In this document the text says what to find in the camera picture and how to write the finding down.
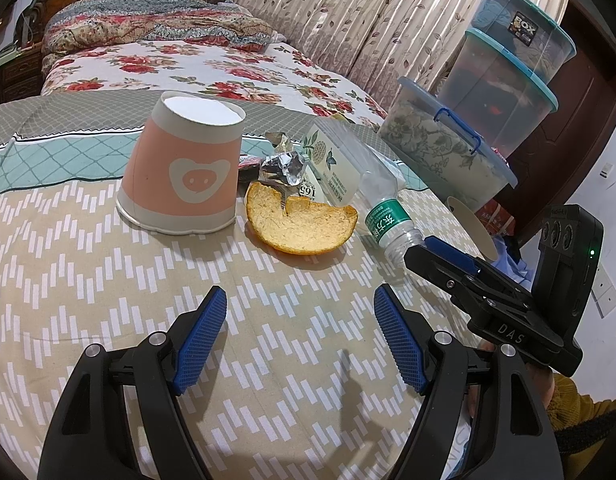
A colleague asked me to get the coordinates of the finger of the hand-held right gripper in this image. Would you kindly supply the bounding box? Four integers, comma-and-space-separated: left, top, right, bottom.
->
424, 236, 534, 306
404, 245, 494, 318

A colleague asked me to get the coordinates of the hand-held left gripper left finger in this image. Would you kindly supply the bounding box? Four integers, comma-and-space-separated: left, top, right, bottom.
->
38, 285, 228, 480

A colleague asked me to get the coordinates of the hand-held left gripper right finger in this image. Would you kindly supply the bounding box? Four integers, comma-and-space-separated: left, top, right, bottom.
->
374, 284, 564, 480

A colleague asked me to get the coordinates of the clear plastic bottle green label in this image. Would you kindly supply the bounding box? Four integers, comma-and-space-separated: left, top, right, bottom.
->
333, 122, 425, 268

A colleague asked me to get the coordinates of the orange peel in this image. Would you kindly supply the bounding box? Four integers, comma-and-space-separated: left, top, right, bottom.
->
245, 181, 359, 256

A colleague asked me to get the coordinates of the printed paper wrapper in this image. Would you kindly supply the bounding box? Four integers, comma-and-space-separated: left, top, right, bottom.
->
295, 170, 321, 202

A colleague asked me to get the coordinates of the pink paper cup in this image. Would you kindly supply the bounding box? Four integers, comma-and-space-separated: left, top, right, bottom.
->
115, 91, 246, 235

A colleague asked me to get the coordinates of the foil wrapper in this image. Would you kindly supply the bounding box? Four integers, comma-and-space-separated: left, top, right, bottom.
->
258, 151, 309, 211

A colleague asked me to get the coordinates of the dark snack wrapper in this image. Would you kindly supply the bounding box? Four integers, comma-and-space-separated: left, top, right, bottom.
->
237, 152, 263, 183

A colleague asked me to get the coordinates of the person's right forearm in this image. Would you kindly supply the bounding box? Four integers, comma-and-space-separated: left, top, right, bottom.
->
545, 375, 616, 466

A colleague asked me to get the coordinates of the person's right hand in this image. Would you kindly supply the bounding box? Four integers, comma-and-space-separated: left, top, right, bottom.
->
467, 342, 557, 418

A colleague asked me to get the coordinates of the red cardboard box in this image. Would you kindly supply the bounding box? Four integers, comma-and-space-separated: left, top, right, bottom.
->
480, 200, 516, 236

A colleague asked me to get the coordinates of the patterned tablecloth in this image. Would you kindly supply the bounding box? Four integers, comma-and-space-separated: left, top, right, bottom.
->
0, 91, 489, 480

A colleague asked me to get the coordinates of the storage container with floral cloth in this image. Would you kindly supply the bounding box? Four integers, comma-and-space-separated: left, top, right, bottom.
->
377, 76, 519, 211

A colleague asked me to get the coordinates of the dark wooden door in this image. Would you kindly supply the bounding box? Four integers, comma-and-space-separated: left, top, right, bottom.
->
508, 0, 616, 251

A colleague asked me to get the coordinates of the large teal lid storage container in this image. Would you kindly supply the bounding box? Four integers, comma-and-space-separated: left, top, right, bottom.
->
438, 27, 559, 158

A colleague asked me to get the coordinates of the small teal lid storage container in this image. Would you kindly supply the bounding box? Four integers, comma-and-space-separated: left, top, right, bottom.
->
469, 0, 578, 86

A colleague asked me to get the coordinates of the beige leaf pattern curtain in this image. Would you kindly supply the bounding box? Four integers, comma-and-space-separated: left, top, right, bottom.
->
230, 0, 574, 121

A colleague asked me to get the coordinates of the floral bed sheet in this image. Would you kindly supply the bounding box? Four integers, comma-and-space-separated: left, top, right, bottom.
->
40, 40, 389, 133

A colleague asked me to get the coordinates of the dark wooden nightstand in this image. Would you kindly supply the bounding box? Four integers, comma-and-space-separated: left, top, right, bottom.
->
0, 45, 51, 108

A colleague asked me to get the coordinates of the folded patterned quilt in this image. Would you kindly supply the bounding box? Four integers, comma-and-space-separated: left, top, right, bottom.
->
40, 0, 289, 58

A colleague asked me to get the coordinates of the white wall outlet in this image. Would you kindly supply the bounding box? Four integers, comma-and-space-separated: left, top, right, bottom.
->
590, 265, 616, 318

